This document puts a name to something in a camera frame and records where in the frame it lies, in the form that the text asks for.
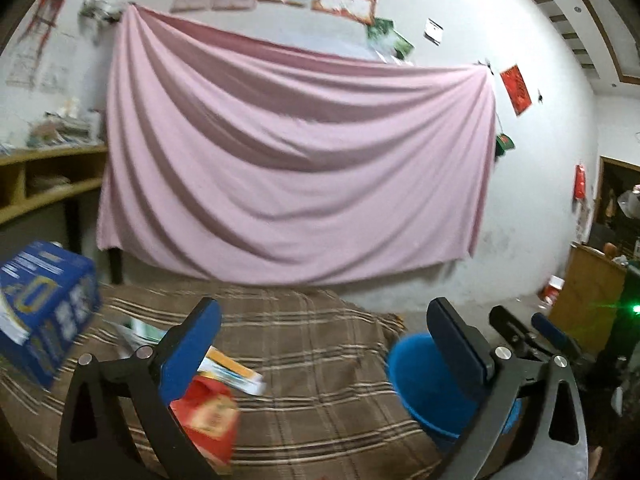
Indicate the white red cup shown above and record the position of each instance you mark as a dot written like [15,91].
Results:
[552,291]

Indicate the blue cardboard box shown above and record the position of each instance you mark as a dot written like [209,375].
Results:
[50,310]

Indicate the wooden cabinet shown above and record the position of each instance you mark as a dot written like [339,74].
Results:
[585,290]

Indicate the wooden wall shelf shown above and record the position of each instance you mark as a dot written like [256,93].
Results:
[55,156]

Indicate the red hanging ornament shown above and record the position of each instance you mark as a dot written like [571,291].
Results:
[580,182]

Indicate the pile of books and papers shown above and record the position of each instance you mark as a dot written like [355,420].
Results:
[60,127]

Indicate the pink hanging cloth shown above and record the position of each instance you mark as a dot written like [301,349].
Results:
[300,160]

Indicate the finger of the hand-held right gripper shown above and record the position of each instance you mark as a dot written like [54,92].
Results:
[512,332]
[552,332]

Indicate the green hanging ornament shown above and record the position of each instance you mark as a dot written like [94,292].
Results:
[504,145]

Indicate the blue plastic bucket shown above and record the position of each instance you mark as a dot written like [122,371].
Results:
[420,385]

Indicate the white orange paper packet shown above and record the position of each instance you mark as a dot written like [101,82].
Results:
[235,375]

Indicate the red snack packet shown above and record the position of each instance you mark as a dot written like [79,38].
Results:
[210,417]

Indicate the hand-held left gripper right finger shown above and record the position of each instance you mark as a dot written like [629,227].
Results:
[457,355]

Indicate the wooden door frame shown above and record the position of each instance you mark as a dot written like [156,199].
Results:
[600,200]

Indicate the green wall poster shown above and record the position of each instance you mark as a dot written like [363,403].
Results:
[390,37]

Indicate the brown plaid blanket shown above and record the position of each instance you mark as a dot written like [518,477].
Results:
[310,360]

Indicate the red paper wall decoration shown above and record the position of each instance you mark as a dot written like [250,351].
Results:
[516,89]

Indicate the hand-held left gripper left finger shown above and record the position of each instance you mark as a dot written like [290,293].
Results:
[187,355]

